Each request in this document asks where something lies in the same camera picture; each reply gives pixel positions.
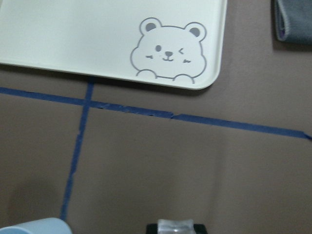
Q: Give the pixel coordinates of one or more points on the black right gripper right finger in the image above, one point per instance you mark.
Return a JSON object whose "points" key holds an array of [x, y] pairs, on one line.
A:
{"points": [[200, 229]]}

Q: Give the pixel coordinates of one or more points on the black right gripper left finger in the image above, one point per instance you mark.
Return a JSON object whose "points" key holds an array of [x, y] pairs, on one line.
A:
{"points": [[152, 228]]}

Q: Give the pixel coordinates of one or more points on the light blue plastic cup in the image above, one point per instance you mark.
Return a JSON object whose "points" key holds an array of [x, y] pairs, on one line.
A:
{"points": [[43, 226]]}

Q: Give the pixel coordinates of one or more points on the cream bear serving tray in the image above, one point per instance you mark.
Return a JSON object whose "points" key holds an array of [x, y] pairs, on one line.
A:
{"points": [[174, 43]]}

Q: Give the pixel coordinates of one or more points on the grey folded cloth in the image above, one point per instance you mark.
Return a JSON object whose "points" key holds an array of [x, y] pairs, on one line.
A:
{"points": [[293, 21]]}

